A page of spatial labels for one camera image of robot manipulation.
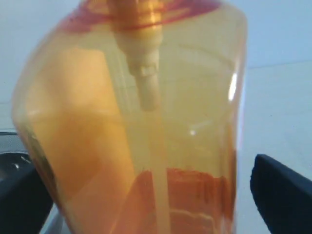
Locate steel mesh strainer basket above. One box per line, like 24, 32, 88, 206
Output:
0, 132, 31, 182

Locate orange pump soap bottle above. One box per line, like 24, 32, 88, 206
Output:
12, 0, 247, 234

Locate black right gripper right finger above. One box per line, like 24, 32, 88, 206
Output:
250, 154, 312, 234

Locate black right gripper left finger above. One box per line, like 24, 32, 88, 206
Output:
0, 165, 53, 234

